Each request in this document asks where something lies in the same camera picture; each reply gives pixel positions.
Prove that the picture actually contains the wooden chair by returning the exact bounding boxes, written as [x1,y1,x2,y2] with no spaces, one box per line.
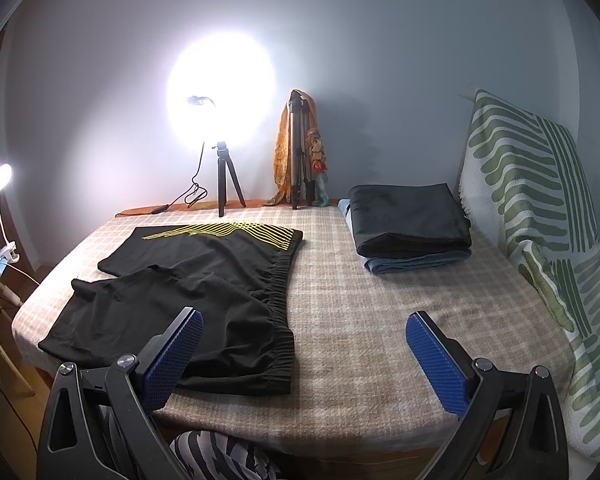
[0,282,35,398]

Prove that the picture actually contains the zebra striped trouser leg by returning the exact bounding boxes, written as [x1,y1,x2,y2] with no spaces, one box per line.
[170,430,282,480]

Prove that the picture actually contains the folded blue garment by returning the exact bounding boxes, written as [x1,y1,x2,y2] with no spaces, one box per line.
[338,199,471,275]

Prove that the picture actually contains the checkered beige bed blanket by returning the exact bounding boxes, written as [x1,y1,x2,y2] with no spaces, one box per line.
[10,204,577,453]

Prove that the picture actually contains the white lamp cable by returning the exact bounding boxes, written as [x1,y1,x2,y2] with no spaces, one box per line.
[7,261,44,288]

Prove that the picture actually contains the green striped white pillow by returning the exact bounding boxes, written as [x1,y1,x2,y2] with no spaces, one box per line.
[458,89,600,462]

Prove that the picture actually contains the bright ring light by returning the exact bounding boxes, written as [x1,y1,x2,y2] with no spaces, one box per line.
[163,28,278,151]

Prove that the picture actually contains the black power cable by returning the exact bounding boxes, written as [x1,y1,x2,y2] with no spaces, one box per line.
[150,142,209,215]

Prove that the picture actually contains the small black tripod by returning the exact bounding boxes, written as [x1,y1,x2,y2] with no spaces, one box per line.
[215,141,247,218]

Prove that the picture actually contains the black shorts yellow stripes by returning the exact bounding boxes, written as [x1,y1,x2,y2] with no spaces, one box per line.
[38,222,303,396]

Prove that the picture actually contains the white clip desk lamp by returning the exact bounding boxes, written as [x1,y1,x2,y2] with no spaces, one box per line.
[0,164,20,266]

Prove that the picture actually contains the folded black garment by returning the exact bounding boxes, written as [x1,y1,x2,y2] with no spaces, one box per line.
[349,183,471,259]

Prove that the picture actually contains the orange patterned scarf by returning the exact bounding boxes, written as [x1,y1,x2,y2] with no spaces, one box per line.
[265,89,329,207]

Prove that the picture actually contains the silver folded tripod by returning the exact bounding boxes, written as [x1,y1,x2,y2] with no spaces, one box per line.
[288,90,315,209]

